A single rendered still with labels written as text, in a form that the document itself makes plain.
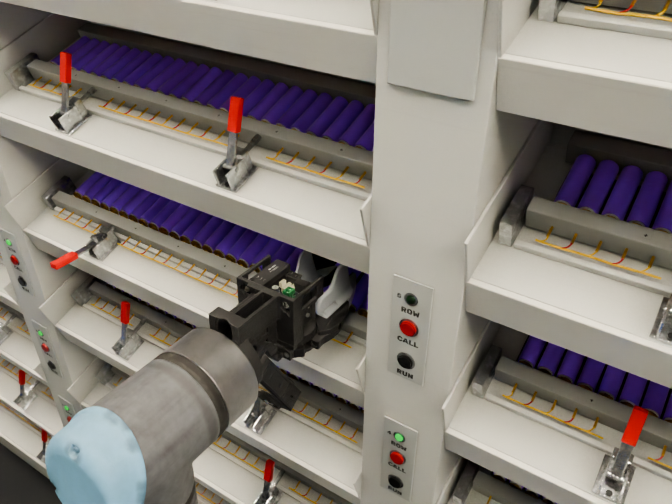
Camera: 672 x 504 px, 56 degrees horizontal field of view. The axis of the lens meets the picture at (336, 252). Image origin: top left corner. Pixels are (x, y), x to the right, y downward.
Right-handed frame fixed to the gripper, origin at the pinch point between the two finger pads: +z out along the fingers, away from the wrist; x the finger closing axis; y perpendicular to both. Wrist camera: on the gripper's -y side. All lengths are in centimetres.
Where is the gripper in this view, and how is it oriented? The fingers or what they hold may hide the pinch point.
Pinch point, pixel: (339, 281)
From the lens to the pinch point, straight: 75.4
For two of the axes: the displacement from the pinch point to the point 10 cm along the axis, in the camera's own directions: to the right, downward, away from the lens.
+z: 5.5, -4.4, 7.1
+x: -8.4, -3.1, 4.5
